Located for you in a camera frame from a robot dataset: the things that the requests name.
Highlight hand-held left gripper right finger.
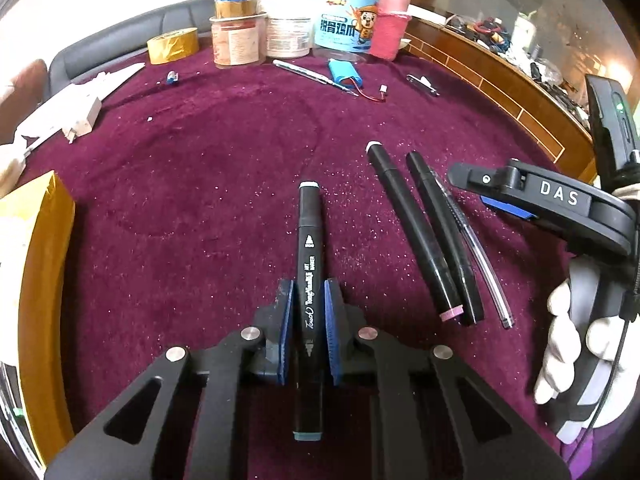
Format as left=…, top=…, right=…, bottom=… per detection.
left=324, top=277, right=571, bottom=480

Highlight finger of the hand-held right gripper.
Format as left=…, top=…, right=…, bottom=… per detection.
left=480, top=195, right=540, bottom=222
left=447, top=157, right=594, bottom=221

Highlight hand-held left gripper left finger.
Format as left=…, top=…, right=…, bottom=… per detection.
left=45, top=280, right=296, bottom=480

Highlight clear barrel ballpoint pen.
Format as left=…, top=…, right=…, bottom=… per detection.
left=434, top=170, right=515, bottom=330

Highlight black marker teal cap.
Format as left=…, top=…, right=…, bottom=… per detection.
left=292, top=181, right=325, bottom=443

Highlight black marker pink cap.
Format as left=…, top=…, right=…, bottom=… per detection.
left=366, top=141, right=468, bottom=322

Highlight person's right forearm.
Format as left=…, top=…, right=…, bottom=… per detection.
left=562, top=405, right=640, bottom=480

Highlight person's right hand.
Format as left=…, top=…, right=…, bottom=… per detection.
left=532, top=280, right=640, bottom=406

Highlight wooden framed glass cabinet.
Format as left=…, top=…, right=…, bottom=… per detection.
left=400, top=0, right=640, bottom=186

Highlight metal nail clipper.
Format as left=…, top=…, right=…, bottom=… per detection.
left=406, top=74, right=441, bottom=97

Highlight white cup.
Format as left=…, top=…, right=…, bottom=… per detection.
left=511, top=12, right=538, bottom=53

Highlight clutter of small parts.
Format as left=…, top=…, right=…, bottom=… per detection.
left=445, top=7, right=596, bottom=126

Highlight maroon velvet tablecloth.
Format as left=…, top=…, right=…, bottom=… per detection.
left=15, top=45, right=601, bottom=480

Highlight blue battery pack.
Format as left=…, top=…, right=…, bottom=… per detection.
left=327, top=59, right=391, bottom=103

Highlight pink container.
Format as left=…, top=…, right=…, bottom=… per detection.
left=372, top=0, right=413, bottom=59

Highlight blue label clear jar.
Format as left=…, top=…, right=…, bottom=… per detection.
left=312, top=0, right=383, bottom=63

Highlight white plastic jar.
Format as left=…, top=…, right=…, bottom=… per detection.
left=260, top=0, right=313, bottom=59

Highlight clear plastic jar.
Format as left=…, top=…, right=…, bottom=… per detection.
left=210, top=12, right=266, bottom=67

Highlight small white carton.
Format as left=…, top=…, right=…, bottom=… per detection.
left=60, top=95, right=104, bottom=142

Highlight yellow tape roll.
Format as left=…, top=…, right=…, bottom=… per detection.
left=146, top=27, right=200, bottom=66

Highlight white paper sheets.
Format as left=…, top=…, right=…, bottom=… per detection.
left=0, top=62, right=146, bottom=161

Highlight gold tape roll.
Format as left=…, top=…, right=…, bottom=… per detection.
left=216, top=0, right=258, bottom=18

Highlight black leather sofa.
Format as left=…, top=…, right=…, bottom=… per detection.
left=47, top=0, right=216, bottom=81

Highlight brown chair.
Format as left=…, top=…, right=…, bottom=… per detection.
left=0, top=57, right=49, bottom=106

